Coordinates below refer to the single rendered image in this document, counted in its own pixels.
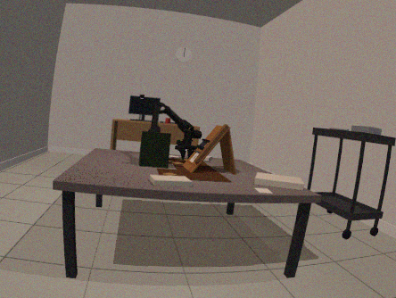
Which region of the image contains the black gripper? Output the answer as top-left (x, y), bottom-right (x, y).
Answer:
top-left (175, 138), bottom-right (198, 160)

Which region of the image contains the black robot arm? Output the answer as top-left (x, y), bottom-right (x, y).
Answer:
top-left (148, 102), bottom-right (202, 139)

